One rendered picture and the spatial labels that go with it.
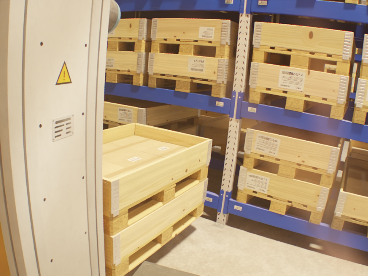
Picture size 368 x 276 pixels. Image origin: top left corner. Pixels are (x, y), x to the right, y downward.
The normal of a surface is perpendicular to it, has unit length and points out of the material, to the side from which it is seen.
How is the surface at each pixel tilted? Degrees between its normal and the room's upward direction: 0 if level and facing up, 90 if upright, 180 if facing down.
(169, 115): 90
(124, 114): 90
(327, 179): 90
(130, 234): 90
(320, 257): 0
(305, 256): 0
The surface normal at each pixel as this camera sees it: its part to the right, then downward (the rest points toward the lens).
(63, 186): 0.95, 0.16
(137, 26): -0.49, 0.19
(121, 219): 0.86, 0.21
